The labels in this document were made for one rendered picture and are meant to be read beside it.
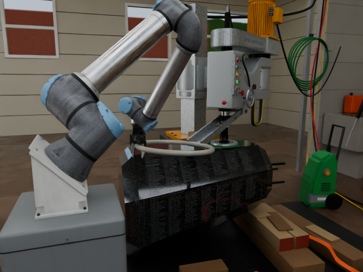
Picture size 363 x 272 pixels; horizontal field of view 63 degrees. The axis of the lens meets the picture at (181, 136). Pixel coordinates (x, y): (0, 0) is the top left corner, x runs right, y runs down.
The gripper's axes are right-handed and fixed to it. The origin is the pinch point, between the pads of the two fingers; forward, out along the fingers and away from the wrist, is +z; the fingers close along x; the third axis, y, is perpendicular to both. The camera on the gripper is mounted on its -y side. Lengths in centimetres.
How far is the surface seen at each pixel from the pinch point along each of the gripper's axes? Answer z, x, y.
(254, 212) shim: 54, 84, -60
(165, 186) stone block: 21.8, 16.8, -10.3
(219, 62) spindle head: -64, 47, -46
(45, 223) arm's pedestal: 7, -10, 88
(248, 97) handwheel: -39, 72, -56
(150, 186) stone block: 21.5, 7.3, -6.9
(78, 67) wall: -98, -299, -563
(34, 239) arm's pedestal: 10, -10, 93
